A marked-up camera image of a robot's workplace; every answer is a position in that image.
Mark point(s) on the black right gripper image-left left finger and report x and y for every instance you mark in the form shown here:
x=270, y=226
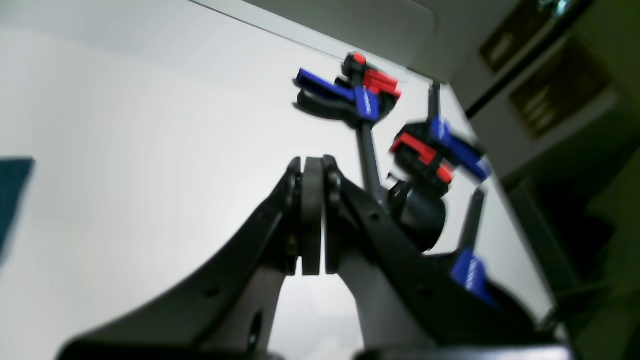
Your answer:
x=225, y=310

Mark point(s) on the right gripper black image-left right finger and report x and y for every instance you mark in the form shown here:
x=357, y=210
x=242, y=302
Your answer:
x=410, y=306

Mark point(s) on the blue red bar clamp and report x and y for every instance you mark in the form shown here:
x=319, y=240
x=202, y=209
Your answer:
x=464, y=267
x=362, y=96
x=429, y=151

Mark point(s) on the bottom blue red bar clamp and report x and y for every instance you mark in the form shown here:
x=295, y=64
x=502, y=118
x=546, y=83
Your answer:
x=362, y=96

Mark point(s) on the dark blue T-shirt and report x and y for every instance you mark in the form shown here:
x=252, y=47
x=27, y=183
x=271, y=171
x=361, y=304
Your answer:
x=14, y=176

